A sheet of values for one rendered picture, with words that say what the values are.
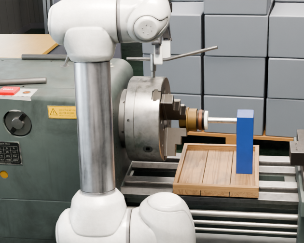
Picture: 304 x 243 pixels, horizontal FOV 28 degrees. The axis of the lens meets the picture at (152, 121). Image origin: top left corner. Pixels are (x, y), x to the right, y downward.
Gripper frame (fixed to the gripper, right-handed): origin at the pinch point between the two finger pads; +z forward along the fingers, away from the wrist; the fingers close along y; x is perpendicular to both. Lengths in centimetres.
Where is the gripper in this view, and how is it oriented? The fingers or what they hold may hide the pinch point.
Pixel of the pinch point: (162, 58)
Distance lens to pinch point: 220.2
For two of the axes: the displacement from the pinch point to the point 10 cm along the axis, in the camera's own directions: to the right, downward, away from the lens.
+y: 2.3, -2.2, 9.5
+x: -9.7, -0.4, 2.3
